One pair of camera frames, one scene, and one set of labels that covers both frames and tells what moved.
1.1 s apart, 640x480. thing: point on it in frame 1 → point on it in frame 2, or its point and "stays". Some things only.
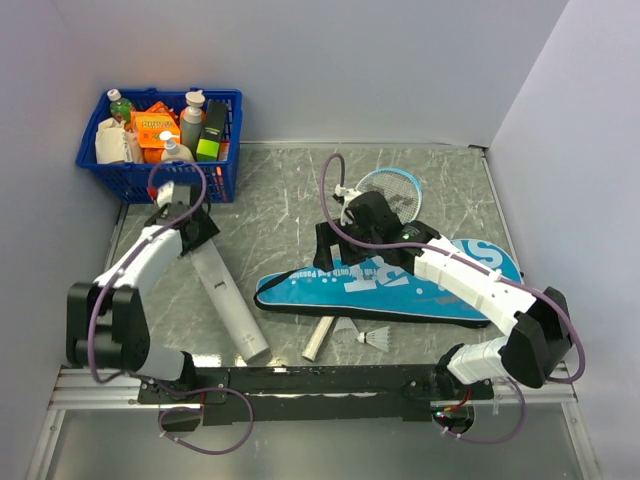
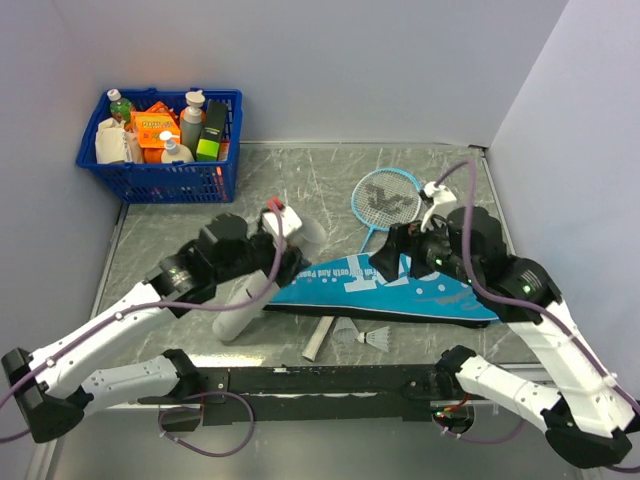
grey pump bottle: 191,125 stays
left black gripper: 207,230 → 294,265
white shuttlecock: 345,332 stays
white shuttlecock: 377,337 stays
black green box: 207,148 stays
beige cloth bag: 115,144 stays
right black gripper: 325,238 → 386,259
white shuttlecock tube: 214,275 → 229,324
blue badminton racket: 404,190 stays
